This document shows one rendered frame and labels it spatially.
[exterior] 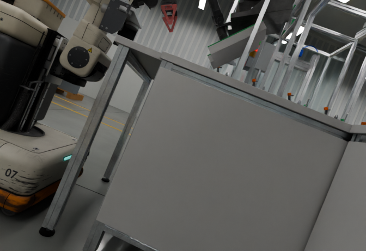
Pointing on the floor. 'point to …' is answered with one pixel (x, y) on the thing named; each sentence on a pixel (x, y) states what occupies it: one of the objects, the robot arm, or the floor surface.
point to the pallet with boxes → (72, 93)
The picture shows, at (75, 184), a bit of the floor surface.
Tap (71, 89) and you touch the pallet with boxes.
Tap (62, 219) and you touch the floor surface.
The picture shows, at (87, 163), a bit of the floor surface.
